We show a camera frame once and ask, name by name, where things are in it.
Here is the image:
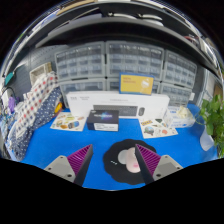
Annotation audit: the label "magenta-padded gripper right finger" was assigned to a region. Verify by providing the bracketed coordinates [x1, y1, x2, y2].
[134, 143, 184, 185]

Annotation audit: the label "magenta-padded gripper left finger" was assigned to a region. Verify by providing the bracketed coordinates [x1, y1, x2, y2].
[44, 143, 94, 187]

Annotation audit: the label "beige computer mouse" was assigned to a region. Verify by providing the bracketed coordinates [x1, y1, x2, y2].
[118, 148, 142, 174]

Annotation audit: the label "black mouse pad with eyes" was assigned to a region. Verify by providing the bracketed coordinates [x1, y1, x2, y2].
[102, 138, 158, 186]

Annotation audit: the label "white keyboard and mouse box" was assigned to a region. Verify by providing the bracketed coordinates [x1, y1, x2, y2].
[65, 91, 170, 118]

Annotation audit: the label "large white sticker sheet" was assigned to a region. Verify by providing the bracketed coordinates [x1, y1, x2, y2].
[138, 116, 179, 140]

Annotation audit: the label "small white sticker sheet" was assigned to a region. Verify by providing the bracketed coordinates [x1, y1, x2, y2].
[49, 111, 87, 132]

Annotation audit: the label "navy dotted cloth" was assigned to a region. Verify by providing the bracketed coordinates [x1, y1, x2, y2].
[9, 87, 63, 161]

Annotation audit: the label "white and blue glove box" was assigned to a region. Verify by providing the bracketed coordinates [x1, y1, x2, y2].
[163, 105, 197, 129]

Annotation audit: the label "white ribbed plant pot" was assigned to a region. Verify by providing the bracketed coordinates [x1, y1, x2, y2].
[199, 126, 216, 152]

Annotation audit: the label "small black box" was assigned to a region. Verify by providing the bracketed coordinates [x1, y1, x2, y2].
[85, 109, 120, 132]

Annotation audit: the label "small yellow object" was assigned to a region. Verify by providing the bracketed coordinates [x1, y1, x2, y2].
[54, 101, 63, 115]

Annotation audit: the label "cream disposable gloves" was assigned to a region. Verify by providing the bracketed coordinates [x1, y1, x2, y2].
[175, 105, 189, 118]

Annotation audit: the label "red and white checkered cloth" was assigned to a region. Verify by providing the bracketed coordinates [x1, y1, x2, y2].
[14, 71, 58, 134]

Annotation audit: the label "green leafy plant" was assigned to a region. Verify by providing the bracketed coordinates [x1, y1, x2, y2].
[195, 94, 224, 158]

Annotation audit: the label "yellow box with blue edge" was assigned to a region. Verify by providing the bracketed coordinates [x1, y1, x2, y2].
[118, 72, 155, 96]

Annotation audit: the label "grey small-parts drawer cabinets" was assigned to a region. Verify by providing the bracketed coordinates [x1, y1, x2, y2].
[54, 40, 198, 108]

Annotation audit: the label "dark overhead shelf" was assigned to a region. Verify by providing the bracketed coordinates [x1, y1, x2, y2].
[26, 0, 224, 71]

